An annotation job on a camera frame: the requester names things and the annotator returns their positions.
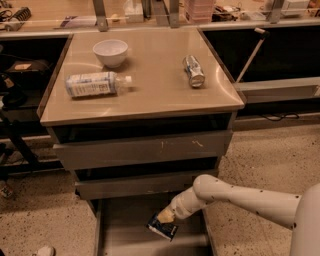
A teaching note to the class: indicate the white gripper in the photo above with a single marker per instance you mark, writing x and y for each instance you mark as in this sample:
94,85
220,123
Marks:
177,209

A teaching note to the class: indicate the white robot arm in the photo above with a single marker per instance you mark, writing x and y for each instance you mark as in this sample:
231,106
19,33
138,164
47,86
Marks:
299,213

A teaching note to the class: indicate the middle grey drawer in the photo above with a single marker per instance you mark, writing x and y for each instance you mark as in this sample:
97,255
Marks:
139,185

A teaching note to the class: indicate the bottom grey open drawer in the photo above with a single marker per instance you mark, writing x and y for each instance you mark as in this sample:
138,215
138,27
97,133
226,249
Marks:
121,229

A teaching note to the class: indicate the top grey drawer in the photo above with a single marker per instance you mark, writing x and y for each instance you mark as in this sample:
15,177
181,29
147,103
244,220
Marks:
140,150

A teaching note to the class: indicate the grey drawer cabinet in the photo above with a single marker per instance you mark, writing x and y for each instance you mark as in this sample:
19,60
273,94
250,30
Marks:
159,100

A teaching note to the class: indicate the white shoe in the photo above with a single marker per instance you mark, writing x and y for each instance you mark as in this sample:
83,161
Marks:
45,251

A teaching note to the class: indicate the black stand leg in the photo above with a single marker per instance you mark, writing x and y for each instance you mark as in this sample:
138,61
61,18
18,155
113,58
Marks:
33,164

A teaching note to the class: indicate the silver drink can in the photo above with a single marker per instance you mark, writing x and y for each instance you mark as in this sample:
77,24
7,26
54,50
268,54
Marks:
194,71

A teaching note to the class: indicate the plastic water bottle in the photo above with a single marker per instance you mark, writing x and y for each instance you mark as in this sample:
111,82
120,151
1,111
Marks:
95,84

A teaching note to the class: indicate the white ceramic bowl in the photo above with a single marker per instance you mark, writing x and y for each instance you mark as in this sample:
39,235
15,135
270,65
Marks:
111,52

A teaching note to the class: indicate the black bag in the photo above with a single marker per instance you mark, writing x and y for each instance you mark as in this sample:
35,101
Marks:
24,76

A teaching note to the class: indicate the pink stacked trays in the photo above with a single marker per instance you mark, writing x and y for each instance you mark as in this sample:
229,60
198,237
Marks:
198,11

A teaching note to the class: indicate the white tissue box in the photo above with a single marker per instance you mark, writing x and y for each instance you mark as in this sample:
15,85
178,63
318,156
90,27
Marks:
133,10

